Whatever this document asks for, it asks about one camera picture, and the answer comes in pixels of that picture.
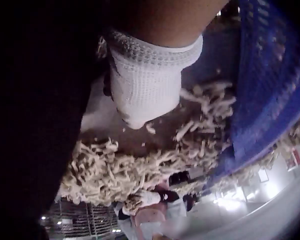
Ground person's right hand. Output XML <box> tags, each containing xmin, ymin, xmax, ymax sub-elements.
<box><xmin>122</xmin><ymin>189</ymin><xmax>163</xmax><ymax>216</ymax></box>

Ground person's left hand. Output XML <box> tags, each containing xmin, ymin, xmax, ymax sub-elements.
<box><xmin>98</xmin><ymin>0</ymin><xmax>230</xmax><ymax>130</ymax></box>

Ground person's left thumb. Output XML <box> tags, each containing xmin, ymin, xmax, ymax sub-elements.
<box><xmin>114</xmin><ymin>90</ymin><xmax>181</xmax><ymax>130</ymax></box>

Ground person's right fingers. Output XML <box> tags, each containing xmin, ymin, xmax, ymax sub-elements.
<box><xmin>126</xmin><ymin>190</ymin><xmax>153</xmax><ymax>212</ymax></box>

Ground small mushroom clump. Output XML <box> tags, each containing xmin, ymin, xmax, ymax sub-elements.
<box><xmin>122</xmin><ymin>194</ymin><xmax>145</xmax><ymax>216</ymax></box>

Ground person's body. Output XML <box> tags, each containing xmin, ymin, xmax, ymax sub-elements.
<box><xmin>114</xmin><ymin>185</ymin><xmax>190</xmax><ymax>240</ymax></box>

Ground black wrist band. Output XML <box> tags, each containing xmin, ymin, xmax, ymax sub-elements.
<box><xmin>159</xmin><ymin>190</ymin><xmax>180</xmax><ymax>203</ymax></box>

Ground pile of pale mushrooms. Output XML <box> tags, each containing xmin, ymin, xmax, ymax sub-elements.
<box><xmin>55</xmin><ymin>81</ymin><xmax>300</xmax><ymax>208</ymax></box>

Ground dark metal storage rack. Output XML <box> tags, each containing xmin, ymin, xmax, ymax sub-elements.
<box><xmin>46</xmin><ymin>197</ymin><xmax>127</xmax><ymax>239</ymax></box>

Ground blue plastic crate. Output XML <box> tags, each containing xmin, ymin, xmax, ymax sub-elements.
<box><xmin>204</xmin><ymin>0</ymin><xmax>300</xmax><ymax>186</ymax></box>

